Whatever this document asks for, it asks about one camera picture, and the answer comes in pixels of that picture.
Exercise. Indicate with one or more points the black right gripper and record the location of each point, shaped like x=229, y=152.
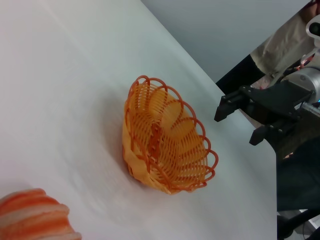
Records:
x=277, y=102

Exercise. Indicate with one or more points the orange woven plastic basket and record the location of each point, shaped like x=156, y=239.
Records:
x=175, y=150

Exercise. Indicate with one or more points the orange white striped bread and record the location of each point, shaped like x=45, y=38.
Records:
x=32, y=217

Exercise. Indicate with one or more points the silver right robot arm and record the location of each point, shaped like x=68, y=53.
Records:
x=311, y=80

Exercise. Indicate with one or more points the black robot torso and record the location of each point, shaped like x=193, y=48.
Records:
x=300, y=180

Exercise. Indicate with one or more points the beige cloth backdrop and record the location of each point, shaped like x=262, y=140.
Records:
x=282, y=45

